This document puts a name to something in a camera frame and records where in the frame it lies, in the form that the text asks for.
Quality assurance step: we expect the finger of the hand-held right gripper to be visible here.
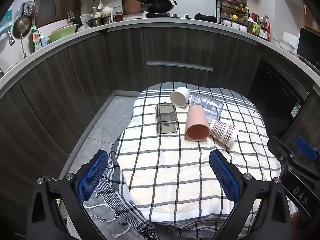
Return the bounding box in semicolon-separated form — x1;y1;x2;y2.
294;136;320;161
267;136;320;180

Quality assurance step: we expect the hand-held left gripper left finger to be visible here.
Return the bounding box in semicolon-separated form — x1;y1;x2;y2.
26;149;109;240

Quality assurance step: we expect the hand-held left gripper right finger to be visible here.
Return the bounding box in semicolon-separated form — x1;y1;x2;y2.
209;149;292;240

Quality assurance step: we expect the brown checked paper cup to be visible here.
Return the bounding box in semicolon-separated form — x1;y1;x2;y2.
209;119;240;147

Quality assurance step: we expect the pink cup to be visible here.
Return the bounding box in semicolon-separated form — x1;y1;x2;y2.
185;105;211;142

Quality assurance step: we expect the clear glass cup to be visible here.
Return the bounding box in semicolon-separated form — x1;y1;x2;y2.
188;93;224;120

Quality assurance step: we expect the grey transparent square cup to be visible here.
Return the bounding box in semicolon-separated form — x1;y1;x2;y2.
155;103;179;134

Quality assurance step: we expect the white cup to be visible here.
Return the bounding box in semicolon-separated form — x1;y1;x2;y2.
170;86;191;108

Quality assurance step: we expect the grey striped fringed cloth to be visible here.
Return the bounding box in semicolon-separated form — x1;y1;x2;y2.
82;152;159;240

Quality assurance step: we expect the black white checked tablecloth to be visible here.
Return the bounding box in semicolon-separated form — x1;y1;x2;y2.
108;82;298;229

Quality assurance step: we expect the black built-in dishwasher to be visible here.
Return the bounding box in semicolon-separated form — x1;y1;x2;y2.
247;59;310;138

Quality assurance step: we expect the black microwave oven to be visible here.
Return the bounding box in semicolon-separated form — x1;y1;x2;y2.
297;27;320;66

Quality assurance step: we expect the black spice rack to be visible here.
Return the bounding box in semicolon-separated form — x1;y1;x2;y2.
216;0;250;31

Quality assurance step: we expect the green plastic basin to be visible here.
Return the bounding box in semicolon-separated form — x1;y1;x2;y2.
47;23;79;43

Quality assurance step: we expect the green dish soap bottle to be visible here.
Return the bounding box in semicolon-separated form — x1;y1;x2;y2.
28;29;42;53

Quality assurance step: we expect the steel faucet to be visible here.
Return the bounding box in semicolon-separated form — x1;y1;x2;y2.
5;30;28;58

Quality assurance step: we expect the black cloth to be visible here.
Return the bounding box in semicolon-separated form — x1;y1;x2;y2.
194;13;217;22

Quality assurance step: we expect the steel pot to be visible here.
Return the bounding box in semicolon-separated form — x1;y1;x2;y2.
87;17;106;28

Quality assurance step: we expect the white pitcher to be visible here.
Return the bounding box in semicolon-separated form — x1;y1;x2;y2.
79;14;92;29

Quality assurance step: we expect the hanging steel frying pan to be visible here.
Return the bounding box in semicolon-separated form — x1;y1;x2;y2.
12;15;33;39

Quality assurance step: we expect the black gas stove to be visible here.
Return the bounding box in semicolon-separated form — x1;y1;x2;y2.
145;12;178;18

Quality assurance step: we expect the brown cutting board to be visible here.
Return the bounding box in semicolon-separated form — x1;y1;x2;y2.
122;0;144;15

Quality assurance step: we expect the black wok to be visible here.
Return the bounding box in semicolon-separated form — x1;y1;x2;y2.
136;0;177;13

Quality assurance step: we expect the grey drawer handle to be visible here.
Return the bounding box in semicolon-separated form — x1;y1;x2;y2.
145;60;214;72

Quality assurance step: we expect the hanging wire strainer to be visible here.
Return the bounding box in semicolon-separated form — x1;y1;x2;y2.
14;1;38;20

